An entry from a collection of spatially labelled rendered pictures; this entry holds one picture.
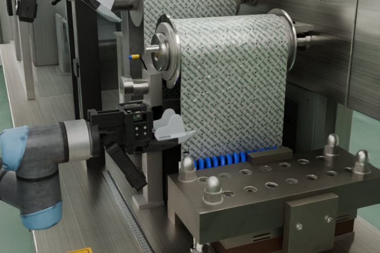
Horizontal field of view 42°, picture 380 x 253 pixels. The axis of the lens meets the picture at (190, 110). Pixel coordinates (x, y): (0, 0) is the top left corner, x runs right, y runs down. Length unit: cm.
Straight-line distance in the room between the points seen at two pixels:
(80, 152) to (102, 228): 22
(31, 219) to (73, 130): 18
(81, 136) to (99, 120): 5
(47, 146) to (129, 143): 15
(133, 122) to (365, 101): 44
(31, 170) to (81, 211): 25
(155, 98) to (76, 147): 22
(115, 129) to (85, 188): 32
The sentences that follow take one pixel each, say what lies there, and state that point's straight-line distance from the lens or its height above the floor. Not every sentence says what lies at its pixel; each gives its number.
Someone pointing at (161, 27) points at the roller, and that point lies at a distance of 100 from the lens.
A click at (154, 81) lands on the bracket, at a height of 119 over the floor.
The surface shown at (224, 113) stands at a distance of 101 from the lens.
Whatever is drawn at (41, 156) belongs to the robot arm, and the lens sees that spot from 90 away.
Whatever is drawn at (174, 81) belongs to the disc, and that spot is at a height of 120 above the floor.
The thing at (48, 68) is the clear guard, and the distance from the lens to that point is 195.
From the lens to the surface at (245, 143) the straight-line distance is 106.
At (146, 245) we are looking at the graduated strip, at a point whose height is 90.
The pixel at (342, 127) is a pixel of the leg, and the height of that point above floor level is 99.
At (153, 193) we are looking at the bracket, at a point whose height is 93.
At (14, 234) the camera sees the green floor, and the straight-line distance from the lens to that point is 286.
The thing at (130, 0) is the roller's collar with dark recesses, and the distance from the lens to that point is 119.
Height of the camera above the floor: 145
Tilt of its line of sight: 18 degrees down
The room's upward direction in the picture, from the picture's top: straight up
